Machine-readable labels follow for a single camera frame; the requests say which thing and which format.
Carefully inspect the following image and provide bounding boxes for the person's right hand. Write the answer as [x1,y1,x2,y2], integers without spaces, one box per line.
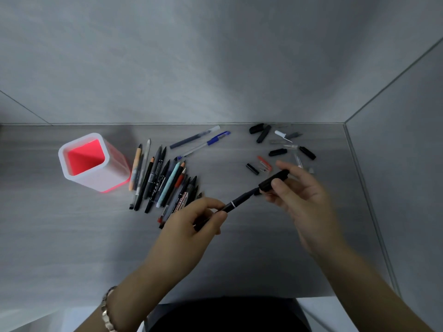
[264,160,347,257]

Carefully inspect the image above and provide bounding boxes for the person's left hand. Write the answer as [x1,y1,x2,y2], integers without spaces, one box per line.
[148,198,228,285]

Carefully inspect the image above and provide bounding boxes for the large black marker cap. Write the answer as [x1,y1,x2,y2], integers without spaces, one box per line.
[258,169,290,193]

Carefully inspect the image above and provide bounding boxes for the black marker pen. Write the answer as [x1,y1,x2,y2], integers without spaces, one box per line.
[193,187,262,233]

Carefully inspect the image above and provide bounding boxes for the person's left forearm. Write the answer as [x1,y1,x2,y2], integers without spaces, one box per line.
[73,259,189,332]

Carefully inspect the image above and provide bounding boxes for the person's right forearm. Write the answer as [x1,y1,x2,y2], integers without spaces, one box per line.
[313,240,435,332]

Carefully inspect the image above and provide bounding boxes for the pile of assorted pens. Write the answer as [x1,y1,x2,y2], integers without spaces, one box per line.
[128,138,203,229]

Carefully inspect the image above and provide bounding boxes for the blue capped ballpoint pen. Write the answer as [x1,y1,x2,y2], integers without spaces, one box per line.
[175,131,231,161]

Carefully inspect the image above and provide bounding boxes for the dark gel pen clear cap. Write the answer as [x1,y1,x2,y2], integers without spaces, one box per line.
[169,125,221,150]

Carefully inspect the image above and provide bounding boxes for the person's black clothing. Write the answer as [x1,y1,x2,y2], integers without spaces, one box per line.
[143,296,313,332]

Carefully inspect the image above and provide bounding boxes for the white and red pen holder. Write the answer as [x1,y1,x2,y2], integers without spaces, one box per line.
[58,133,132,194]

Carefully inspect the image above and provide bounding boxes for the silver bracelet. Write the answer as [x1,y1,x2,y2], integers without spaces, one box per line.
[101,286,118,332]

